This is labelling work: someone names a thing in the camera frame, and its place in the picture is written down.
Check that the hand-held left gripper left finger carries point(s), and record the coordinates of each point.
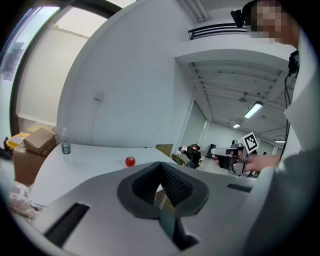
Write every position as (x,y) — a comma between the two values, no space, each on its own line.
(100,200)

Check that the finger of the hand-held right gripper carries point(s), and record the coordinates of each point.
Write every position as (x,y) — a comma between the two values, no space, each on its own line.
(218,151)

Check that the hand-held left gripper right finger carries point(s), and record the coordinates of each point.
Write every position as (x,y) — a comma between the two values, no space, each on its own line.
(225,212)

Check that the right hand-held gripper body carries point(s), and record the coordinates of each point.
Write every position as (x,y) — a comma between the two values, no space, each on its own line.
(248,142)

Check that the red apple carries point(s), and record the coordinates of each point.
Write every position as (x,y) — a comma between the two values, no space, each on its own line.
(130,161)

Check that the person's right forearm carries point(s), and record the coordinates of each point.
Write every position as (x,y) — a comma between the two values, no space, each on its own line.
(266,162)

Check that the person's right hand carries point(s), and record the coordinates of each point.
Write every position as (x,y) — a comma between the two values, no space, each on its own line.
(248,163)

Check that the long ceiling light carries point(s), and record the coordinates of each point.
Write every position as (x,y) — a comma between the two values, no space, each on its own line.
(236,125)
(253,110)

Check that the green bag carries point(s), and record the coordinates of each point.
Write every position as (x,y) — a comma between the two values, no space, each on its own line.
(179,159)

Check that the brown cardboard panel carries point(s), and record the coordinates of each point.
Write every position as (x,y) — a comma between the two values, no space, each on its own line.
(165,149)

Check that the clear plastic water bottle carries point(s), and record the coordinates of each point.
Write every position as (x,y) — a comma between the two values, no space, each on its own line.
(66,146)

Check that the person in white shirt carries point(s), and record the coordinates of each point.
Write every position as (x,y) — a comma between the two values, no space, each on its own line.
(307,112)

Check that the clear plastic bag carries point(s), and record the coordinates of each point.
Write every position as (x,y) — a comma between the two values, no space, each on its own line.
(21,200)

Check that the large cardboard box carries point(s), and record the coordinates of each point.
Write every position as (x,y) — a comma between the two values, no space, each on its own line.
(26,166)

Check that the small cardboard box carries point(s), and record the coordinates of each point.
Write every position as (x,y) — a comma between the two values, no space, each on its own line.
(40,143)

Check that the black chest device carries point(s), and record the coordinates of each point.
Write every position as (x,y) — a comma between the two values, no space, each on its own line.
(294,62)

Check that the black ceiling grille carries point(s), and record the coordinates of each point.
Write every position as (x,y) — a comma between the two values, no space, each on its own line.
(215,30)

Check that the person's head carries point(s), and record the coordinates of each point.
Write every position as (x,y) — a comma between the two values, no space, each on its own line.
(272,22)

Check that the white wall socket box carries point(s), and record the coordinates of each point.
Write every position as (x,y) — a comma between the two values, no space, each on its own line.
(99,95)

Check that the black head camera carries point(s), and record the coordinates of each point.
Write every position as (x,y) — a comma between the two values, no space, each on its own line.
(238,17)

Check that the black window frame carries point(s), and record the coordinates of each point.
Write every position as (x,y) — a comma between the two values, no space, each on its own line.
(15,100)

